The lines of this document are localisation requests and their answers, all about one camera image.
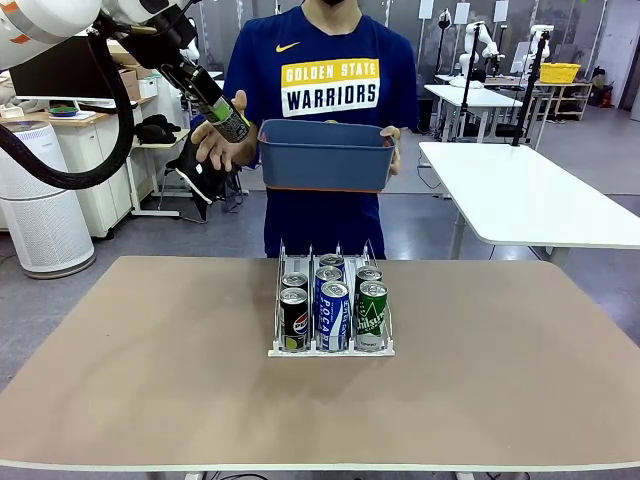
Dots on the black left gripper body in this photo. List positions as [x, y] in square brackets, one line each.
[160, 40]

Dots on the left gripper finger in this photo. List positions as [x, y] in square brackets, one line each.
[210, 92]
[182, 87]

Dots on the black Pepsi can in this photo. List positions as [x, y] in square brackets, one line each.
[232, 127]
[293, 320]
[294, 280]

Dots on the blue plastic bin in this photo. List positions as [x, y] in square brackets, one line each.
[322, 160]

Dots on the blue Pocari Sweat can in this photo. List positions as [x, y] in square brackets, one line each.
[328, 274]
[335, 320]
[332, 260]

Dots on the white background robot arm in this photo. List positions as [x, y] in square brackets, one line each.
[542, 30]
[489, 49]

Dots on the person's right hand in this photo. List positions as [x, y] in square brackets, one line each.
[225, 155]

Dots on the person's left hand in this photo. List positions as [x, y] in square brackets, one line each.
[397, 150]

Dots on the small white box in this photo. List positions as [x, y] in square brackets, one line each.
[149, 89]

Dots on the cardboard box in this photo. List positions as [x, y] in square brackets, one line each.
[134, 93]
[137, 78]

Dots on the black folded clothes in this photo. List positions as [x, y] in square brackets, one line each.
[155, 130]

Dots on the small white side table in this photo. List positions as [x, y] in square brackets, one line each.
[145, 146]

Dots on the black jacket white tag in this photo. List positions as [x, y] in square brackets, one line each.
[205, 185]

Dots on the black computer monitor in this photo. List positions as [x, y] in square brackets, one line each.
[60, 75]

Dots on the green bowl blue rim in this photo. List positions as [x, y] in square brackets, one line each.
[64, 110]

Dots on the person in navy blue shirt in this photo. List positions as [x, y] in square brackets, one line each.
[325, 50]

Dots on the white cabinet desk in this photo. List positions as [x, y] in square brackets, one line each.
[100, 210]

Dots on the white air purifier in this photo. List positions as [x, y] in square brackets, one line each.
[45, 225]

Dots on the white paper sign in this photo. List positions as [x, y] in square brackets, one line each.
[462, 13]
[426, 9]
[500, 11]

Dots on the green Chilsung Cider can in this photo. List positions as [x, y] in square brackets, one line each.
[369, 273]
[372, 317]

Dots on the black stand pole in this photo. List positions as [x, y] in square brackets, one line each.
[466, 100]
[530, 85]

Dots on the large white table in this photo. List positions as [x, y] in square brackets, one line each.
[525, 200]

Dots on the yellow plastic crate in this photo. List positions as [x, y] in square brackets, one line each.
[560, 73]

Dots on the wooden shelf rack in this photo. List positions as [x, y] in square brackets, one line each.
[565, 86]

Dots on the red fire extinguisher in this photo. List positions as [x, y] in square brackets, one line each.
[606, 97]

